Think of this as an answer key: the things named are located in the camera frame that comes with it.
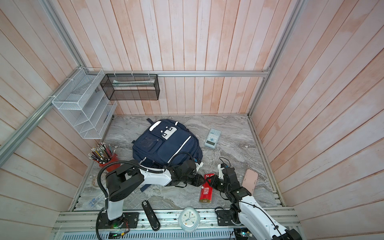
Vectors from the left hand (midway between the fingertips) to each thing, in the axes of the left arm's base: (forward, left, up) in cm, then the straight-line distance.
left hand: (203, 184), depth 84 cm
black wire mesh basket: (+62, +51, +23) cm, 84 cm away
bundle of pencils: (+11, +55, +17) cm, 59 cm away
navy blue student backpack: (+22, +28, +8) cm, 37 cm away
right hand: (+3, -2, +1) cm, 4 cm away
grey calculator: (+32, -9, +1) cm, 34 cm away
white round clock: (-18, +8, +2) cm, 20 cm away
